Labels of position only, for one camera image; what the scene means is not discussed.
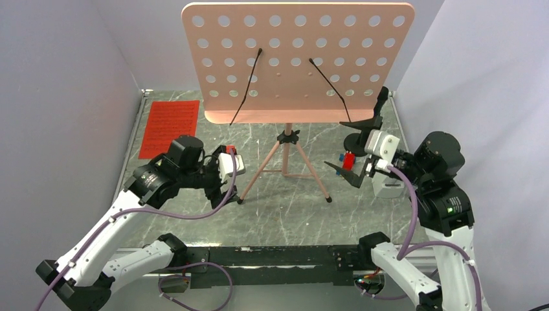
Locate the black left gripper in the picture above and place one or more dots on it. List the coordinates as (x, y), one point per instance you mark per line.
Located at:
(215, 194)

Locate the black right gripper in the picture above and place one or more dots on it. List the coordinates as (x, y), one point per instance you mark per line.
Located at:
(351, 176)

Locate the red sheet music page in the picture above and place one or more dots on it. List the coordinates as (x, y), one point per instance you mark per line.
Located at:
(166, 122)

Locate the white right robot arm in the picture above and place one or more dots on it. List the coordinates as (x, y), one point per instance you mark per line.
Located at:
(438, 205)

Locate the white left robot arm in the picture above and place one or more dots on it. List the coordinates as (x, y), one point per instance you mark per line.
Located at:
(89, 274)

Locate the red blue toy block car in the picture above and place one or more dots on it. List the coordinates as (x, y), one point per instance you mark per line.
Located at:
(347, 160)

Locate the black recorder on round base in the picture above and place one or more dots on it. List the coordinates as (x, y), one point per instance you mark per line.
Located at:
(355, 142)

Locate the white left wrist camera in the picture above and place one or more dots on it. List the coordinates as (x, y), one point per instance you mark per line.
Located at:
(230, 161)

